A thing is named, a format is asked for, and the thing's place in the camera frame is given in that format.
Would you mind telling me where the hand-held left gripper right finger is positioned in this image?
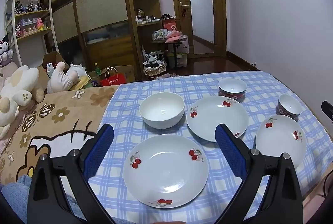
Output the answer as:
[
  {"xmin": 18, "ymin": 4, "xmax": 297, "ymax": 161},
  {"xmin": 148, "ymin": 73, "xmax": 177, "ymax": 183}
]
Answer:
[{"xmin": 215, "ymin": 124, "xmax": 303, "ymax": 224}]

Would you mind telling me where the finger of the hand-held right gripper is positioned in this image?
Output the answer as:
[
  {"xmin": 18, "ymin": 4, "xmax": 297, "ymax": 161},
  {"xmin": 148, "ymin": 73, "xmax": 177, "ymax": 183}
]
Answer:
[{"xmin": 321, "ymin": 100, "xmax": 333, "ymax": 121}]

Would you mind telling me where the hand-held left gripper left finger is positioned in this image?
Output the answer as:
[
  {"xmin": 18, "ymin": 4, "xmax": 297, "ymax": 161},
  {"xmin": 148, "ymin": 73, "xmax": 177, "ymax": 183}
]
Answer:
[{"xmin": 27, "ymin": 124, "xmax": 115, "ymax": 224}]

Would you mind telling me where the white cherry print plate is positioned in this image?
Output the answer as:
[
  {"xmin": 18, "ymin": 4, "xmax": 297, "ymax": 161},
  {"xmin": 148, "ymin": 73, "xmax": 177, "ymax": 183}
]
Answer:
[
  {"xmin": 255, "ymin": 115, "xmax": 307, "ymax": 170},
  {"xmin": 186, "ymin": 96, "xmax": 249, "ymax": 142},
  {"xmin": 123, "ymin": 135, "xmax": 209, "ymax": 208}
]

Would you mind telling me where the large red patterned bowl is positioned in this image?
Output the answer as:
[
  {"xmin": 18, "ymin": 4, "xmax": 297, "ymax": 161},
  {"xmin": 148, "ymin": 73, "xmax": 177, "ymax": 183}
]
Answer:
[{"xmin": 218, "ymin": 78, "xmax": 247, "ymax": 103}]

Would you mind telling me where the small red patterned bowl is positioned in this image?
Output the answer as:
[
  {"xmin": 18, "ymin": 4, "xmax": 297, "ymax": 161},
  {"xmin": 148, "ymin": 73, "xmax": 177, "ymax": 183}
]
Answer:
[{"xmin": 278, "ymin": 94, "xmax": 303, "ymax": 120}]

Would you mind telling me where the blue checked cloth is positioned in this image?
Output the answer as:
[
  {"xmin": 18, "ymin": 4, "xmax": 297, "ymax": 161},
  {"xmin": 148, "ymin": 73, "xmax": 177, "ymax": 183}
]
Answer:
[{"xmin": 87, "ymin": 70, "xmax": 333, "ymax": 224}]

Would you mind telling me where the brown cartoon print blanket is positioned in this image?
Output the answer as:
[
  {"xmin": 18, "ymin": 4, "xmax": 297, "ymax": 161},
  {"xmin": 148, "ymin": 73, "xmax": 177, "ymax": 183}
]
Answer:
[{"xmin": 0, "ymin": 85, "xmax": 123, "ymax": 185}]

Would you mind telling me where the red paper bag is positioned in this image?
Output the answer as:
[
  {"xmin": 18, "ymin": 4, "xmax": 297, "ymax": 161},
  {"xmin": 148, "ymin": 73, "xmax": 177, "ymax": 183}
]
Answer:
[{"xmin": 100, "ymin": 68, "xmax": 127, "ymax": 87}]

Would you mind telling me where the plain white bowl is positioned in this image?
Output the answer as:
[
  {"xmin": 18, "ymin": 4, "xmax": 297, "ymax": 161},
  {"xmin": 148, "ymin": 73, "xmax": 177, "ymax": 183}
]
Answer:
[{"xmin": 139, "ymin": 92, "xmax": 185, "ymax": 129}]

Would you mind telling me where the beige plush toy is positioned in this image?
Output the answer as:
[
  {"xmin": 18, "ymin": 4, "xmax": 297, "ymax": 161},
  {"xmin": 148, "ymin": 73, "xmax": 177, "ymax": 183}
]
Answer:
[{"xmin": 47, "ymin": 61, "xmax": 81, "ymax": 94}]

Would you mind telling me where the cardboard box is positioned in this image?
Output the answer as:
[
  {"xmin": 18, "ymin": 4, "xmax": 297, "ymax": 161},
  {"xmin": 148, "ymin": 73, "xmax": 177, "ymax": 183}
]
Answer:
[
  {"xmin": 42, "ymin": 51, "xmax": 70, "ymax": 76},
  {"xmin": 114, "ymin": 65, "xmax": 136, "ymax": 83}
]

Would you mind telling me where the woven basket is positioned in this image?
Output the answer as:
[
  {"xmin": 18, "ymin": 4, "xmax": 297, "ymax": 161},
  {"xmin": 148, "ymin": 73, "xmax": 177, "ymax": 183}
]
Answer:
[{"xmin": 143, "ymin": 61, "xmax": 167, "ymax": 76}]

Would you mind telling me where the cream spotted plush toy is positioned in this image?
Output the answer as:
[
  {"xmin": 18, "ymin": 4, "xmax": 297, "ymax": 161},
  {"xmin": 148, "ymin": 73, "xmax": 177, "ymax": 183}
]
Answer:
[{"xmin": 0, "ymin": 65, "xmax": 45, "ymax": 136}]

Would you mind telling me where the clear storage box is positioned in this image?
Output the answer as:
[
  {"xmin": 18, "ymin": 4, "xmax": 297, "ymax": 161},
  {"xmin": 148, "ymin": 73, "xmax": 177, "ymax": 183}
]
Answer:
[{"xmin": 166, "ymin": 52, "xmax": 188, "ymax": 68}]

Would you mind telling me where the black side table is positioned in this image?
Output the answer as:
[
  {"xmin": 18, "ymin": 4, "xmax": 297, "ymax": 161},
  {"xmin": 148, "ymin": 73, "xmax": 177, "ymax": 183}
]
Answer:
[{"xmin": 152, "ymin": 36, "xmax": 189, "ymax": 69}]

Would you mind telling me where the pink plastic bag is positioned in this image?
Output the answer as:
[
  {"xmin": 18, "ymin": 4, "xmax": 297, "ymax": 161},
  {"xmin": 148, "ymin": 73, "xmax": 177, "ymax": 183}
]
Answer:
[{"xmin": 166, "ymin": 30, "xmax": 183, "ymax": 43}]

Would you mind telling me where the black and white plush doll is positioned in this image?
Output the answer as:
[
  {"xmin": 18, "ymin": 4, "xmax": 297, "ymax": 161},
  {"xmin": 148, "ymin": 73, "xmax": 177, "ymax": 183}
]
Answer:
[{"xmin": 0, "ymin": 34, "xmax": 14, "ymax": 68}]

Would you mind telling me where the red gift box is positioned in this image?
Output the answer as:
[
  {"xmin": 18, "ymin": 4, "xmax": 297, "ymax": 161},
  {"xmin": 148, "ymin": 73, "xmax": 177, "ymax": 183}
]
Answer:
[{"xmin": 163, "ymin": 18, "xmax": 177, "ymax": 32}]

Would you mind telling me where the pink plush figure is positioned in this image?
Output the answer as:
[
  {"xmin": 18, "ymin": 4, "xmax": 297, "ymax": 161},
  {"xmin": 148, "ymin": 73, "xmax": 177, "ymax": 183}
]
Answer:
[{"xmin": 35, "ymin": 17, "xmax": 46, "ymax": 31}]

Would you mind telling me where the wooden wardrobe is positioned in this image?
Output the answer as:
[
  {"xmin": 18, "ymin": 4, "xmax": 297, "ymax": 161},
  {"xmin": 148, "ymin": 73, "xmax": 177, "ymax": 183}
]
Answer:
[{"xmin": 39, "ymin": 0, "xmax": 162, "ymax": 82}]

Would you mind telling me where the row of small figurines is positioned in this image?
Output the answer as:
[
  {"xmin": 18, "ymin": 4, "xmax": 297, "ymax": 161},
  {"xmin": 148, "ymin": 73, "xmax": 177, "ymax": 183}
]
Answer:
[{"xmin": 14, "ymin": 0, "xmax": 50, "ymax": 37}]

